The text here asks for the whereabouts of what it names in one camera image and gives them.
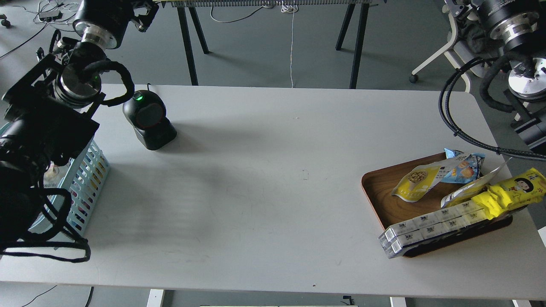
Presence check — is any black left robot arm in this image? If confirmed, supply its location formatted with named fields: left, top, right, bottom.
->
left=0, top=0, right=159, bottom=264

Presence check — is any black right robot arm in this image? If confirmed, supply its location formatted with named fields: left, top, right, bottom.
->
left=438, top=0, right=545, bottom=161

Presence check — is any light blue plastic basket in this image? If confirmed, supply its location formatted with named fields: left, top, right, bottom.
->
left=1, top=124, right=110, bottom=242

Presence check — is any white boxed snack pack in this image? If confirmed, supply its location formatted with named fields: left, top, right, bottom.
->
left=378, top=200, right=488, bottom=258

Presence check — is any blue snack bag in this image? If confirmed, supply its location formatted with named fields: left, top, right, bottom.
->
left=441, top=153, right=485, bottom=183

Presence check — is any yellow snack bar pack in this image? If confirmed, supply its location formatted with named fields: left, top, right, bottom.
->
left=471, top=168, right=546, bottom=220

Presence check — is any brown wooden tray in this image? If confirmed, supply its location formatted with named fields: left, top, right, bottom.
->
left=361, top=152, right=513, bottom=258

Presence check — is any black barcode scanner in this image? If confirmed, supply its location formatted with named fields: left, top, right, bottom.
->
left=122, top=82, right=177, bottom=151

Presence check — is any black metal background table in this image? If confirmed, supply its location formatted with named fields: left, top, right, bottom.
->
left=159, top=0, right=376, bottom=90

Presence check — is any white office chair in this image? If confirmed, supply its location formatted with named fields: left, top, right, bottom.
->
left=408, top=4, right=476, bottom=84

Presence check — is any white hanging cable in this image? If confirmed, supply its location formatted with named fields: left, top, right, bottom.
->
left=281, top=3, right=298, bottom=88

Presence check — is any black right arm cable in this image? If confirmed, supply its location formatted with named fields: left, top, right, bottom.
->
left=439, top=56, right=546, bottom=162

